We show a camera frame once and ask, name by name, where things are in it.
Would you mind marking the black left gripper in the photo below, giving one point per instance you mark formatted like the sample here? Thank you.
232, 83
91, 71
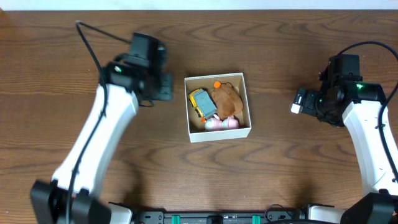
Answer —
166, 86

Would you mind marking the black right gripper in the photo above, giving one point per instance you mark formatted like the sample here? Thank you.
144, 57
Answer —
308, 107

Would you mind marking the yellow grey toy truck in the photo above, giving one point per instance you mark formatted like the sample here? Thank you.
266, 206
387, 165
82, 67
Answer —
202, 103

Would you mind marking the pink white plush toy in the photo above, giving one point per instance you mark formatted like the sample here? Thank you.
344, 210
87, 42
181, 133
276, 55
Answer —
214, 123

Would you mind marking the brown plush bear toy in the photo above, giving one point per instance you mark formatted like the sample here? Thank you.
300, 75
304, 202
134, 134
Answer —
226, 99

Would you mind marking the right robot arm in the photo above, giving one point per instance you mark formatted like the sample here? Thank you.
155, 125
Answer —
360, 107

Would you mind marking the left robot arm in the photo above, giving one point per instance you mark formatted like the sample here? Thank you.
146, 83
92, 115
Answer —
72, 195

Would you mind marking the white cardboard box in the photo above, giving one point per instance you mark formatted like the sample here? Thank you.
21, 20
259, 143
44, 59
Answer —
196, 129

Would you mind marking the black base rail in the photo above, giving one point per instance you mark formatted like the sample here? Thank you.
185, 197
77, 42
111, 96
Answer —
199, 217

